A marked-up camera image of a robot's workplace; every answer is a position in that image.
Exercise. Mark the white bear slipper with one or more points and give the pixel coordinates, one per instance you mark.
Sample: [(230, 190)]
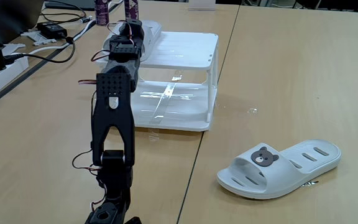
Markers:
[(278, 177), (152, 34)]

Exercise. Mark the white two-tier box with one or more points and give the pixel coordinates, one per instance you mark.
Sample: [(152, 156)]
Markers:
[(182, 46)]

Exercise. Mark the purple drink can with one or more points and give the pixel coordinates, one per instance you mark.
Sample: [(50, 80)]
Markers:
[(102, 12), (131, 9)]

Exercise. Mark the white card stand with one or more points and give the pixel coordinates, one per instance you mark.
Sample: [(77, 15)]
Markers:
[(201, 4)]

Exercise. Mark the black power adapter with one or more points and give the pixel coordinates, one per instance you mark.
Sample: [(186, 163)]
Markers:
[(51, 30)]

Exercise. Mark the white flat printed part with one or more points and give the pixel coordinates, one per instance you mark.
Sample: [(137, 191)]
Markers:
[(37, 37)]

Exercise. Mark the black laptop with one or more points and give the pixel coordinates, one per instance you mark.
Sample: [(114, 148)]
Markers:
[(14, 18)]

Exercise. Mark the clear tape scrap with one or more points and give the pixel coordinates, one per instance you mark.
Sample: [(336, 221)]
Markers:
[(252, 110)]

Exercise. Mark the dark chair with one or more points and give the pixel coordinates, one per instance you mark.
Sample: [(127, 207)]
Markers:
[(328, 3)]

